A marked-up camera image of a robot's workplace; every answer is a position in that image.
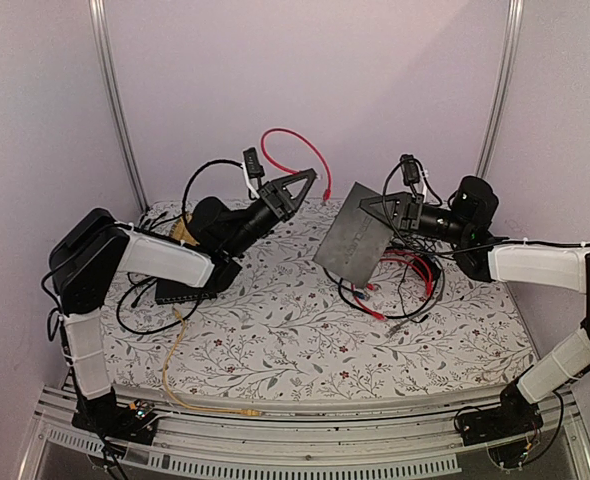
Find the black power adapter brick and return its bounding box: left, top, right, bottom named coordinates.
left=413, top=255, right=442, bottom=284

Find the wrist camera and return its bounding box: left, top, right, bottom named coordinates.
left=449, top=175, right=499, bottom=240
left=242, top=147, right=265, bottom=200

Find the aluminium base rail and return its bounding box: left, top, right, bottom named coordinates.
left=17, top=384, right=590, bottom=480

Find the aluminium frame post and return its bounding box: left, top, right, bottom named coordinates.
left=475, top=0, right=524, bottom=178
left=88, top=0, right=149, bottom=213

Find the black ethernet cable teal boot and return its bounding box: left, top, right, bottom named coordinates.
left=335, top=248, right=440, bottom=323

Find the right aluminium frame post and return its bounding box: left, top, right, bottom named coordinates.
left=475, top=0, right=524, bottom=178

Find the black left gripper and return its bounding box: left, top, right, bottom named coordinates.
left=224, top=168, right=316, bottom=258

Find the red ethernet cable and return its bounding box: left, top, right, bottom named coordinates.
left=260, top=128, right=332, bottom=206
left=350, top=284, right=391, bottom=321
left=367, top=252, right=436, bottom=299

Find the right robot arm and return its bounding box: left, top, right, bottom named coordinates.
left=359, top=184, right=590, bottom=436

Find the yellow ethernet cable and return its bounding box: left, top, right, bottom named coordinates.
left=159, top=308, right=264, bottom=419

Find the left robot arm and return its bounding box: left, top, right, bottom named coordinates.
left=43, top=169, right=316, bottom=434

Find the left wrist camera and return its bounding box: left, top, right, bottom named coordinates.
left=242, top=147, right=265, bottom=200

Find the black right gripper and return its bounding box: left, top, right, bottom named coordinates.
left=361, top=191, right=472, bottom=245

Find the black network switch box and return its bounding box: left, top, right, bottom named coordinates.
left=313, top=182, right=393, bottom=288

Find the yellow woven mat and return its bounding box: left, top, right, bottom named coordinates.
left=169, top=218, right=199, bottom=246

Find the floral patterned table cloth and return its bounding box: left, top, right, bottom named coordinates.
left=101, top=200, right=536, bottom=401

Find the black power cable with plug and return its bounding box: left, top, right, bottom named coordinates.
left=394, top=239, right=444, bottom=324

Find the left aluminium frame post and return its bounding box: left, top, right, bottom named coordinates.
left=88, top=0, right=149, bottom=213

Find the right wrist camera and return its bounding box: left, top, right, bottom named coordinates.
left=449, top=175, right=499, bottom=240

